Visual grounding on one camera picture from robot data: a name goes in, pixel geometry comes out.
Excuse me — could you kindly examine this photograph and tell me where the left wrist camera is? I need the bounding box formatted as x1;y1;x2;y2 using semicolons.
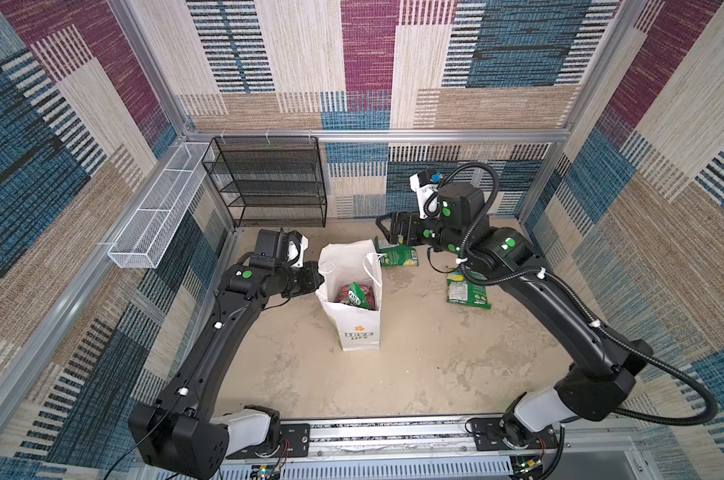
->
287;231;309;268

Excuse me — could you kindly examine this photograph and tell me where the green snack bag barcode side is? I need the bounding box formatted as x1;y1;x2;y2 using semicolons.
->
373;236;419;267

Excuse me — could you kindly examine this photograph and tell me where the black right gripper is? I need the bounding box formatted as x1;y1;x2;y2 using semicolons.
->
377;209;468;256

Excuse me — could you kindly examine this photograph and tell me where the green yellow snack bag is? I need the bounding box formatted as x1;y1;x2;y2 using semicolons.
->
347;282;375;310

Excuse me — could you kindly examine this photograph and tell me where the purple Fox's berries candy bag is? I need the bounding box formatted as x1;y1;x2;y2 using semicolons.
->
335;282;376;311

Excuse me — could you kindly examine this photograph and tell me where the black wire mesh shelf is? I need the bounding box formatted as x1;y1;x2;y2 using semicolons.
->
202;136;328;227

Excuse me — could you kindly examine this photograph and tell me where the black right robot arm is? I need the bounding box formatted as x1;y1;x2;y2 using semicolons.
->
376;162;652;431

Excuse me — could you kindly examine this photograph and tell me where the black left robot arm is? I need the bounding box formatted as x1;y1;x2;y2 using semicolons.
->
128;229;324;479

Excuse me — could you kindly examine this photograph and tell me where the white floral paper bag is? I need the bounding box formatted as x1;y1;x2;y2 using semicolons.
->
316;240;383;351

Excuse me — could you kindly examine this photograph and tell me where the white wire mesh basket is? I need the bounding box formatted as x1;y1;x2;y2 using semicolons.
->
108;142;209;269

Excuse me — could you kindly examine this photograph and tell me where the black corrugated cable conduit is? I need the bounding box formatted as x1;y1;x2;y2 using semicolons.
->
439;161;720;427

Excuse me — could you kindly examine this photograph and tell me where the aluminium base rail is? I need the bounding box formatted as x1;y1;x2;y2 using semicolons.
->
127;413;657;480

